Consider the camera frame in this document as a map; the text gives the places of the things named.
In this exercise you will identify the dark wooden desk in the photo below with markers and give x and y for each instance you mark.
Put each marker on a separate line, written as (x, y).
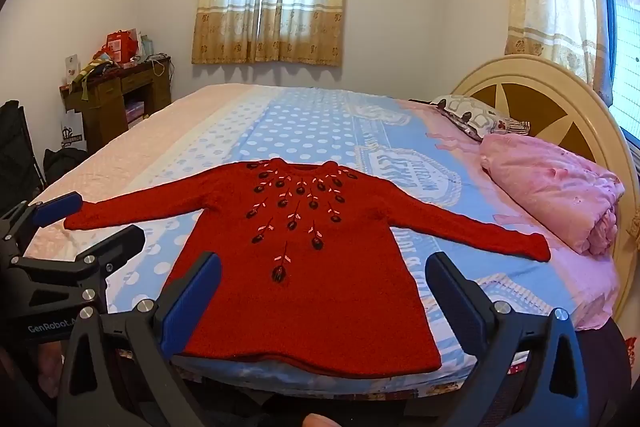
(107, 99)

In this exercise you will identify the white crown print paper bag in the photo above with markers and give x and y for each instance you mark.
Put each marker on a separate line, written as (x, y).
(73, 132)

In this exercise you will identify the folded pink quilt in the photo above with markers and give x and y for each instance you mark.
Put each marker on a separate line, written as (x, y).
(545, 187)

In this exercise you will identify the black bag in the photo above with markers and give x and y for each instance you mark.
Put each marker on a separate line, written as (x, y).
(65, 164)

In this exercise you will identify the cream and brown headboard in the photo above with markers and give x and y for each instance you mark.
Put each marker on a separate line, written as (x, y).
(540, 77)

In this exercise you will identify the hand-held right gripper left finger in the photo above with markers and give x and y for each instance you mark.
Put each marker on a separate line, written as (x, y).
(192, 302)

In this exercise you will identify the person's right hand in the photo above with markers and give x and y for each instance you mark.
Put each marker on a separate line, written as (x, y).
(316, 421)

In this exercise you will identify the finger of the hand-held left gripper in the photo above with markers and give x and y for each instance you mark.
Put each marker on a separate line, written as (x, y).
(110, 244)
(57, 208)

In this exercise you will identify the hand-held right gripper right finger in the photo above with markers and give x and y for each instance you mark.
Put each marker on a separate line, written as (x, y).
(450, 302)

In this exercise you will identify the red gift box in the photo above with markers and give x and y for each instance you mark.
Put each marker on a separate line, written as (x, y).
(121, 44)

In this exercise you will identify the blue polka dot bed sheet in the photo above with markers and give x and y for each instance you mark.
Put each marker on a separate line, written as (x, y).
(310, 127)

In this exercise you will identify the yellow green striped cloth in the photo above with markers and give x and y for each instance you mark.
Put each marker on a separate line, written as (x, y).
(95, 69)

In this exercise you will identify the black folded chair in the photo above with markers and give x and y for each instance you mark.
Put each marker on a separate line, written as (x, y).
(17, 147)

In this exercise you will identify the pale pink quilted mattress pad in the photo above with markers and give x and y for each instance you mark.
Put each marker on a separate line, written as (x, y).
(150, 132)

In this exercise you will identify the small white paper bag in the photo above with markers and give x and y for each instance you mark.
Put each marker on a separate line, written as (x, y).
(71, 69)

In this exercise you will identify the white patterned pillow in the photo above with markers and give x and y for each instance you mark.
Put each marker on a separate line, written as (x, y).
(465, 112)

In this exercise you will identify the red knitted embroidered sweater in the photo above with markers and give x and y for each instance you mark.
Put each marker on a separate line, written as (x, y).
(310, 307)

